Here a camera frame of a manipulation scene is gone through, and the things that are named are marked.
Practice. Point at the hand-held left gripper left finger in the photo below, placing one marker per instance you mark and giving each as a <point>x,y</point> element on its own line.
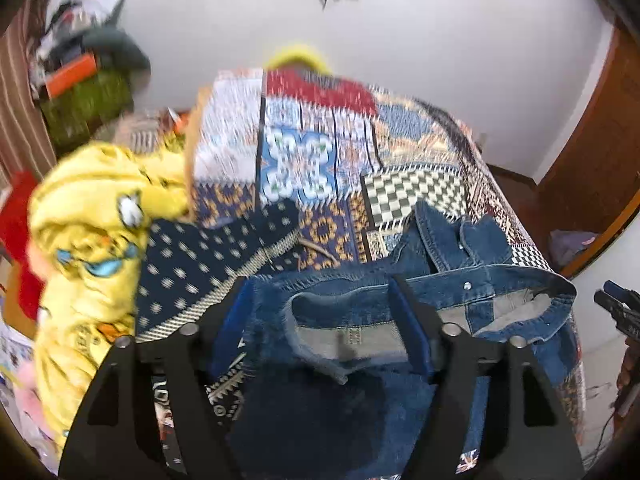
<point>232,330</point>

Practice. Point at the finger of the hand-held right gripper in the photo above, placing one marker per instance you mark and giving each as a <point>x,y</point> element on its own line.
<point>617,312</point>
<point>615,288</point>

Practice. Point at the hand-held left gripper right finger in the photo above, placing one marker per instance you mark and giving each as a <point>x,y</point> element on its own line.
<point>412,330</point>

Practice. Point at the blue denim jacket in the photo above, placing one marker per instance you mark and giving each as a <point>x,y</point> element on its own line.
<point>360,410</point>

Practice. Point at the purple bag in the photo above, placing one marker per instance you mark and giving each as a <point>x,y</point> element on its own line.
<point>572,250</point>

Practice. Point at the navy dotted cloth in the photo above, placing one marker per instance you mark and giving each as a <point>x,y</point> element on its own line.
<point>200,260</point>

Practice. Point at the wooden door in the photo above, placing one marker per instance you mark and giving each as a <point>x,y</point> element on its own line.
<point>595,160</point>

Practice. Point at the yellow cartoon blanket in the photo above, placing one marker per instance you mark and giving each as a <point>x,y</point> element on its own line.
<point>95,185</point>

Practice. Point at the pink plush toy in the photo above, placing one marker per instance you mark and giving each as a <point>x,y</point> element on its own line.
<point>25,400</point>

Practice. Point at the patchwork bedspread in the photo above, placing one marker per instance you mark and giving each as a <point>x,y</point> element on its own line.
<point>320,125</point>

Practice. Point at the red plush toy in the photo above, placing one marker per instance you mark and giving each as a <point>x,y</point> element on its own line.
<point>17,220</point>

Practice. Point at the green patterned cloth cover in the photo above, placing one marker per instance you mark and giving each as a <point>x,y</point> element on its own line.
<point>85,110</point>

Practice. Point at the yellow fluffy object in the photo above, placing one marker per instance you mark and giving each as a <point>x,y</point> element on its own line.
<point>300,55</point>

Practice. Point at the orange box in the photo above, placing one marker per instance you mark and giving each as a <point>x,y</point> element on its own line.
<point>70,75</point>

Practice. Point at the brown striped curtain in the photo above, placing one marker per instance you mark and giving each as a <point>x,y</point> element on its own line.
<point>20,110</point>

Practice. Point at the pile of clutter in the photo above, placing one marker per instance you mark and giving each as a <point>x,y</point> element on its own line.
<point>65,25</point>

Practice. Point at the white wall socket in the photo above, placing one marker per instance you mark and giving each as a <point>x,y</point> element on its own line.
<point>482,141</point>

